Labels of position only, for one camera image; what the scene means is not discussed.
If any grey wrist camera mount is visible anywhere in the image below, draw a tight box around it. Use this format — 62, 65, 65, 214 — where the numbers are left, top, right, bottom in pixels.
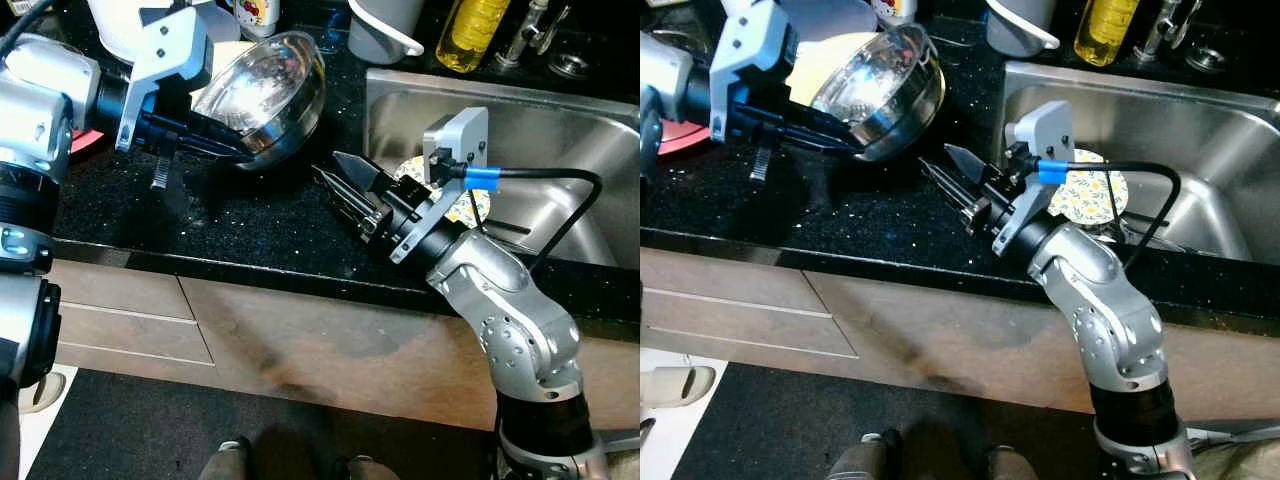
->
993, 100, 1076, 257
385, 107, 491, 266
708, 0, 793, 143
113, 5, 217, 153

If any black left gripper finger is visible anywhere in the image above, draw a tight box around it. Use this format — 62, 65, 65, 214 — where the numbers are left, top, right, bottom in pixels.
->
787, 107, 864, 152
782, 129, 857, 160
182, 139, 247, 168
188, 116, 253, 160

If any black floor mat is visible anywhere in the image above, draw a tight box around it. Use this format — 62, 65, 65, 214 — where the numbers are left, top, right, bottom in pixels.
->
25, 368, 501, 480
670, 362, 1101, 480

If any yellow cooking oil bottle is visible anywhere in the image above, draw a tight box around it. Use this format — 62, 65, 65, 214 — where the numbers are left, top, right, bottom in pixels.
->
1075, 0, 1142, 68
437, 0, 512, 74

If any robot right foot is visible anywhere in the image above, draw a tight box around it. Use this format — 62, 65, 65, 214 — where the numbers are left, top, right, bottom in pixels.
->
333, 455, 401, 480
985, 445, 1043, 480

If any white cartoon print mug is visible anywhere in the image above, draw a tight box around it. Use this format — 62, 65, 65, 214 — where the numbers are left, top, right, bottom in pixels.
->
870, 0, 919, 27
233, 0, 283, 41

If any stainless steel bowl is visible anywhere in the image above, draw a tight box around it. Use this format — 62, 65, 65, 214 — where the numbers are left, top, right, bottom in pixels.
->
190, 30, 327, 172
810, 22, 947, 164

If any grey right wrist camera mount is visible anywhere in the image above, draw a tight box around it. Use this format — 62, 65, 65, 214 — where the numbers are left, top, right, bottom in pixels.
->
385, 107, 491, 266
993, 100, 1076, 257

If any floral print plate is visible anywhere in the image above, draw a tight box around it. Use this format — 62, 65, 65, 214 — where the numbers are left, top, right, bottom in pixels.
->
1050, 150, 1130, 227
395, 155, 493, 229

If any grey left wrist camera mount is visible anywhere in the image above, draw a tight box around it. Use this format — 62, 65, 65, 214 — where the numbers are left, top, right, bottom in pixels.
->
113, 5, 217, 153
708, 0, 793, 143

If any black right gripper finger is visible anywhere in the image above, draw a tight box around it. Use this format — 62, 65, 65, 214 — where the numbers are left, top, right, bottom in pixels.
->
333, 151, 387, 197
312, 166, 367, 224
920, 159, 977, 220
944, 144, 994, 190

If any wooden cabinet door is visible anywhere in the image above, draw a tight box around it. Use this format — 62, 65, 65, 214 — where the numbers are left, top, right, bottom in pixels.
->
180, 275, 641, 433
805, 270, 1280, 417

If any stainless steel sink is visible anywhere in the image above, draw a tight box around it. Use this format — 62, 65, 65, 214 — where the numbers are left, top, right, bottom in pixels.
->
995, 60, 1280, 267
365, 68, 641, 273

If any round steel sink fitting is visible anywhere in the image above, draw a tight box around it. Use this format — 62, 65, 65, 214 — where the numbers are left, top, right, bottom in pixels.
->
1185, 45, 1229, 74
548, 50, 593, 81

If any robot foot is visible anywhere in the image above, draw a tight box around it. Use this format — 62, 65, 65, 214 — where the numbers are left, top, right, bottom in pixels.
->
825, 430, 901, 480
333, 455, 401, 480
195, 437, 253, 480
985, 445, 1043, 480

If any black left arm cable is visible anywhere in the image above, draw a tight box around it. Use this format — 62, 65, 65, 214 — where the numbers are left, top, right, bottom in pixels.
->
0, 0, 53, 49

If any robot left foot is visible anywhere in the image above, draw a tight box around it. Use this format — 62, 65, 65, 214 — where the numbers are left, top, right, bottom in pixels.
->
195, 437, 253, 480
825, 430, 901, 480

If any chrome faucet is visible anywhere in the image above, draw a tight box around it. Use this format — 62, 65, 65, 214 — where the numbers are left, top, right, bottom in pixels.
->
497, 0, 561, 69
1135, 0, 1201, 63

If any beige slipper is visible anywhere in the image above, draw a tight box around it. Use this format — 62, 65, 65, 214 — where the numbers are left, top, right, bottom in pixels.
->
18, 370, 68, 415
643, 365, 717, 409

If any black handled utensil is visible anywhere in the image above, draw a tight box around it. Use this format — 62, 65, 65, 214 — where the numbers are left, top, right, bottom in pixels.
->
1118, 213, 1177, 253

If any wooden drawer front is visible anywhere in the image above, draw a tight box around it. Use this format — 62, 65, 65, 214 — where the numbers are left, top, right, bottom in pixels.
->
55, 303, 217, 367
48, 260, 197, 322
640, 290, 860, 360
640, 248, 832, 320

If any black cable with blue tape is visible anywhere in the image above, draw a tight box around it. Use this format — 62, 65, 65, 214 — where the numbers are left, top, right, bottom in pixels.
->
440, 165, 605, 277
1020, 155, 1184, 274

